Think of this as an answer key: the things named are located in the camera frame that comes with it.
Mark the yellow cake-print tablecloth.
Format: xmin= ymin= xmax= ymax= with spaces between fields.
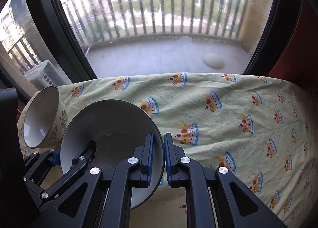
xmin=17 ymin=72 xmax=318 ymax=228

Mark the red curtain right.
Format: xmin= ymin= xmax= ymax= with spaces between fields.
xmin=268 ymin=0 xmax=317 ymax=89

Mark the balcony railing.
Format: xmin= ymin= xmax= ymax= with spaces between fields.
xmin=63 ymin=0 xmax=249 ymax=47

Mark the outdoor air conditioner unit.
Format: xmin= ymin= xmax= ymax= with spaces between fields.
xmin=24 ymin=60 xmax=66 ymax=90

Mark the cream leaf-pattern bowl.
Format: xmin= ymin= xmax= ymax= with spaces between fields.
xmin=60 ymin=100 xmax=164 ymax=209
xmin=23 ymin=86 xmax=68 ymax=149

